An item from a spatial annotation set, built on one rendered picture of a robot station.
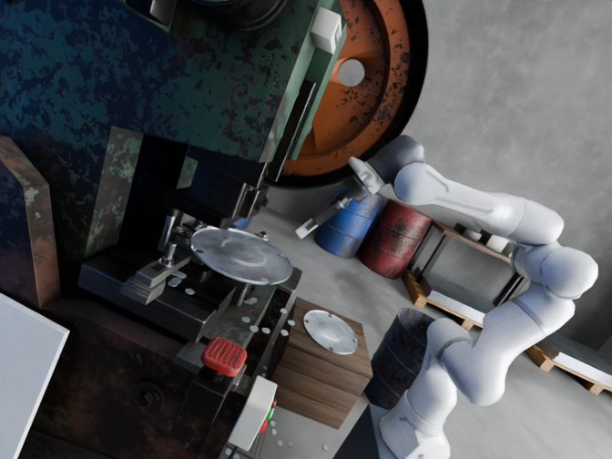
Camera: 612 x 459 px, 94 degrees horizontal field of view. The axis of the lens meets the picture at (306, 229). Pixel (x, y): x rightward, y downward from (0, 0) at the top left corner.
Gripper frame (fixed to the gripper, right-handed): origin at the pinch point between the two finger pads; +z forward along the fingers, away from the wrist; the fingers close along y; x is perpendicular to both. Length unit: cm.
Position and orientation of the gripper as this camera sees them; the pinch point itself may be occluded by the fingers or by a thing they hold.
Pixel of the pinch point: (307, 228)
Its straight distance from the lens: 86.4
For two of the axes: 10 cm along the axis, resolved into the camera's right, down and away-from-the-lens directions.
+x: -6.4, -7.5, -1.4
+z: -7.6, 6.0, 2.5
